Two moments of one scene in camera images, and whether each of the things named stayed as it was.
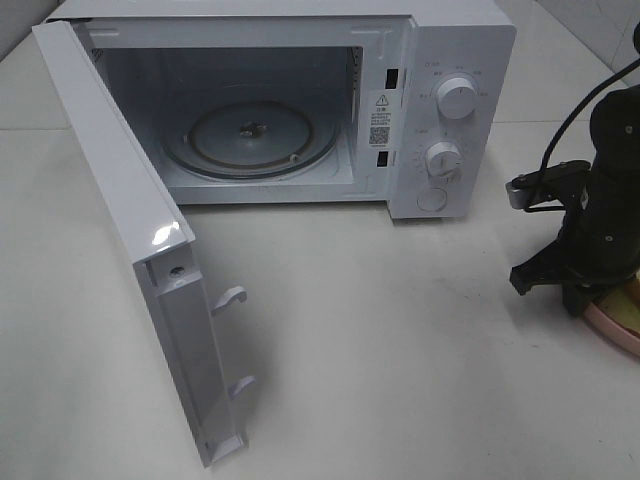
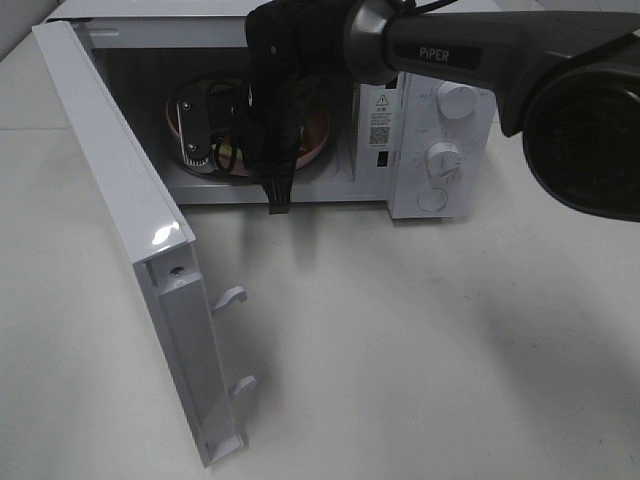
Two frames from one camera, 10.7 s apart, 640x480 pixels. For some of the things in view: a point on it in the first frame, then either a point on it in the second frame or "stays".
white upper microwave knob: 456,97 stays
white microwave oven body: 305,102 stays
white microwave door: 156,236 stays
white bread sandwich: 623,304 to 226,151
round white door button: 431,199 stays
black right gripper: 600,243 to 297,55
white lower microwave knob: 443,159 stays
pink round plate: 608,324 to 314,123
